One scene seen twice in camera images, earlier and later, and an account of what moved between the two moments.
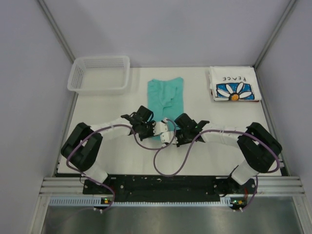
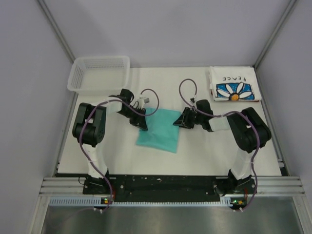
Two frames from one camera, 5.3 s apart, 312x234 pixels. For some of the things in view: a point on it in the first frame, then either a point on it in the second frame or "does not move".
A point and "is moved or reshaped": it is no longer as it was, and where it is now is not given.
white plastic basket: (99, 75) does not move
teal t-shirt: (165, 100) is moved or reshaped
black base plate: (168, 189) does not move
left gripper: (150, 124) -> (139, 121)
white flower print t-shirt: (234, 83) does not move
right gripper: (179, 142) -> (184, 119)
